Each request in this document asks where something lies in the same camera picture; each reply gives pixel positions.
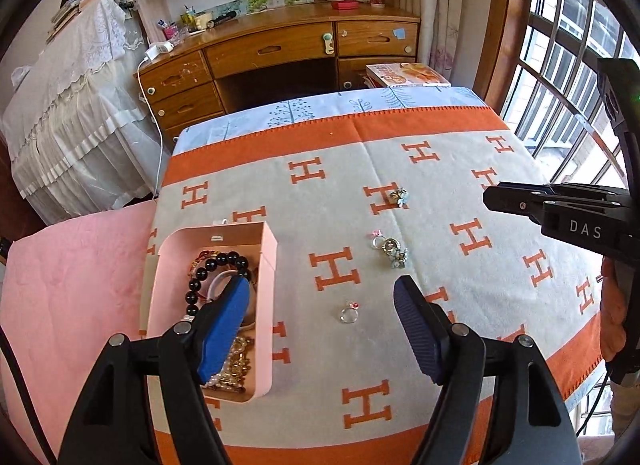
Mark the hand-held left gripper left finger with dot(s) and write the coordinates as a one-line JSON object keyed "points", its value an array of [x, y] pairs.
{"points": [[225, 330]]}

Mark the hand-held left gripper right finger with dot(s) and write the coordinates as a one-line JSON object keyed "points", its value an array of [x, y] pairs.
{"points": [[420, 330]]}

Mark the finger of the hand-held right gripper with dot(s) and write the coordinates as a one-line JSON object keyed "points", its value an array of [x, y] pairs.
{"points": [[580, 227], [515, 197]]}

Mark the pink cardboard box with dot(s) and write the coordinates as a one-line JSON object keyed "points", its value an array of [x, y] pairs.
{"points": [[170, 255]]}

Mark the person's right hand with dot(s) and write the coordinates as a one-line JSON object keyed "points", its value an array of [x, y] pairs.
{"points": [[612, 315]]}

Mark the orange and beige patterned blanket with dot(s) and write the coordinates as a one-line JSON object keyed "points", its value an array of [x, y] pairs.
{"points": [[440, 175]]}

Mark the window with metal grille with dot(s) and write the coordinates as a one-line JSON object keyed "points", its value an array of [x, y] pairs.
{"points": [[565, 45]]}

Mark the pink cloth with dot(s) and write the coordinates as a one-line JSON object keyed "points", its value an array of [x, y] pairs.
{"points": [[75, 295]]}

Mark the pale floral curtain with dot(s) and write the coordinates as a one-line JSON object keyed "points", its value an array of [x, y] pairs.
{"points": [[440, 5]]}

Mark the blue tree print sheet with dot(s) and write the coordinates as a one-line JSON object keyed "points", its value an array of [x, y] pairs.
{"points": [[325, 107]]}

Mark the green and white drawer lock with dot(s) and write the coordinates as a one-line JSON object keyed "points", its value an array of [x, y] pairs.
{"points": [[328, 44]]}

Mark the small red case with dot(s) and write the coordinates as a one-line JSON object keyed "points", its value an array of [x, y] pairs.
{"points": [[344, 5]]}

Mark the white lace furniture cover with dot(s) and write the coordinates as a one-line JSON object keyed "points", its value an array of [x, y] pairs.
{"points": [[75, 110]]}

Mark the wooden desk with drawers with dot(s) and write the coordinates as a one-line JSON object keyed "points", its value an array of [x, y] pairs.
{"points": [[270, 52]]}

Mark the white charger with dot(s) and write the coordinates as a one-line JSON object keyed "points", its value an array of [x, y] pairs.
{"points": [[159, 49]]}

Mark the desk pen holder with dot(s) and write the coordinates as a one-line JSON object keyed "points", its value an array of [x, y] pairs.
{"points": [[180, 25]]}

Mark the black flashlight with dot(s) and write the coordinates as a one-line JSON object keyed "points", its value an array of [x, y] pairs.
{"points": [[221, 20]]}

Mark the row of green photo cards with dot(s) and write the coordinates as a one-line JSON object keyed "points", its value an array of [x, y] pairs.
{"points": [[260, 1]]}

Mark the stack of books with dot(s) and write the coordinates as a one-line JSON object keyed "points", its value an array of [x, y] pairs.
{"points": [[75, 10]]}

